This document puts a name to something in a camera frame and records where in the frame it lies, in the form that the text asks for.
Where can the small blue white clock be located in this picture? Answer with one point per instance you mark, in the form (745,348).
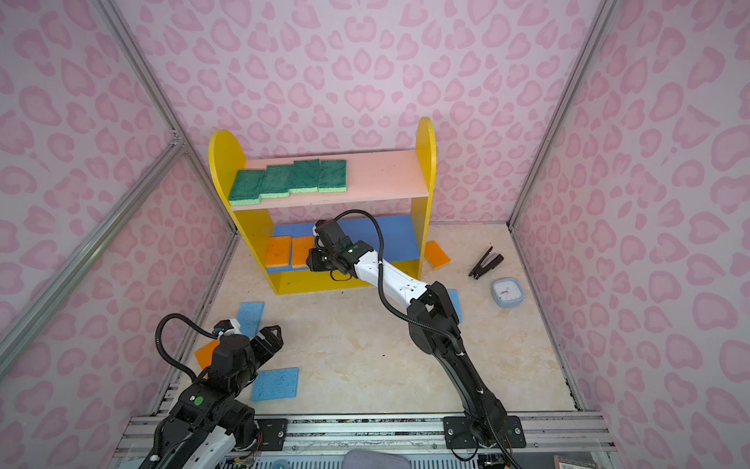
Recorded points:
(507,293)

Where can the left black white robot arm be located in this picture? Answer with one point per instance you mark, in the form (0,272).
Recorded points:
(208,421)

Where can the blue sponge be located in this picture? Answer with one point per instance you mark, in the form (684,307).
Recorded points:
(249,317)
(455,301)
(281,384)

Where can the blue sponge far left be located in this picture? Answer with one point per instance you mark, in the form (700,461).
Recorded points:
(249,317)

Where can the blue sponge front left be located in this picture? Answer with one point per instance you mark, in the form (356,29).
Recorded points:
(281,384)

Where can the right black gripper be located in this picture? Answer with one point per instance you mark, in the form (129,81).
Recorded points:
(314,263)

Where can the yellow shelf with coloured boards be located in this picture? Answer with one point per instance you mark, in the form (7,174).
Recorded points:
(372,177)

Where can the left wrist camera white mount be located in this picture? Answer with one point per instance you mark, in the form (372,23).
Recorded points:
(226,327)

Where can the black clip tool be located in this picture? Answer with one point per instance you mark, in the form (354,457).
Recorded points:
(489,261)

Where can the blue sponge right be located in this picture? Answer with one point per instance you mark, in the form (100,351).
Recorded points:
(455,301)

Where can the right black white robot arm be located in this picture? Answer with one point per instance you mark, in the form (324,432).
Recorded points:
(433,323)

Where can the orange sponge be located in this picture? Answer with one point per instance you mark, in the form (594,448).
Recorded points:
(204,354)
(301,247)
(278,253)
(435,255)

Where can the green sponge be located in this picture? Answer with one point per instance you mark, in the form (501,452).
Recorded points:
(304,176)
(333,176)
(246,189)
(276,182)

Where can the left aluminium frame beam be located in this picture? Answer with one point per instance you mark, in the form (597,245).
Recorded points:
(38,313)

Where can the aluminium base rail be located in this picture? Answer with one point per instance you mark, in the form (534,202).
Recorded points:
(534,440)

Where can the right aluminium frame post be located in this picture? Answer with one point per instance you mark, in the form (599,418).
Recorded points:
(604,19)

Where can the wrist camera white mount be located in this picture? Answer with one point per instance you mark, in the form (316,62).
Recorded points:
(226,327)
(323,227)

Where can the orange sponge beside shelf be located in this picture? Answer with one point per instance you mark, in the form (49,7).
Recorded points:
(435,255)

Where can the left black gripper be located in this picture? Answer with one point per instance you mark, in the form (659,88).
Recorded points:
(275,342)

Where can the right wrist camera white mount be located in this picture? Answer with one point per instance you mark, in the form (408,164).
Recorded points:
(323,227)

